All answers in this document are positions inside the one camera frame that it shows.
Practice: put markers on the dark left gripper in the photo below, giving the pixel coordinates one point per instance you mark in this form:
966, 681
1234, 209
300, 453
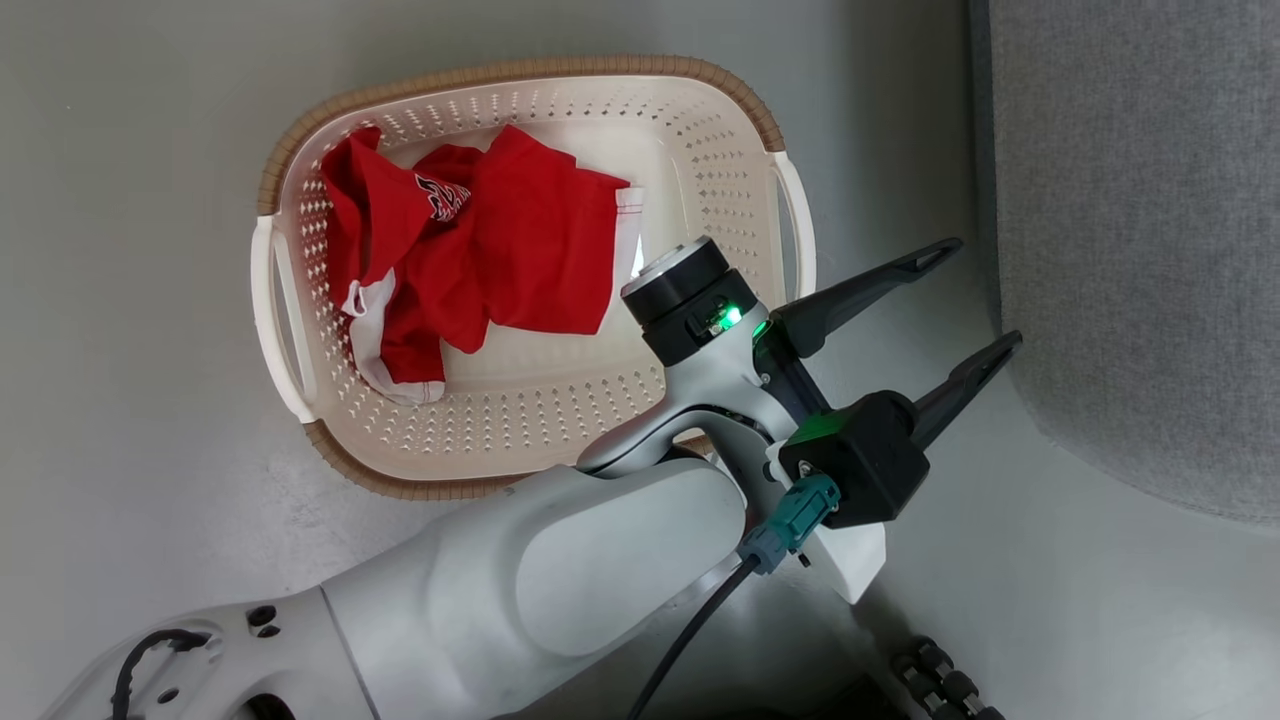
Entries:
790, 390

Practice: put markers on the red and white garment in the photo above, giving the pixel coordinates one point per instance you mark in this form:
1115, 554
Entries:
520, 240

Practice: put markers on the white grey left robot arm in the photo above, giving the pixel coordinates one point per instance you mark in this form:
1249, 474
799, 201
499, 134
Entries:
550, 570

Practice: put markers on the grey fabric sofa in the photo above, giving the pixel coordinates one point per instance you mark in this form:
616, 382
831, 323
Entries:
1150, 250

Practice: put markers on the cream perforated laundry basket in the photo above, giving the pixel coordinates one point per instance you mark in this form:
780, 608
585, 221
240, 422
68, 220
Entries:
560, 420

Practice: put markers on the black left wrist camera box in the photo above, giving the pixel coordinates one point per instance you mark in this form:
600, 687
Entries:
870, 470

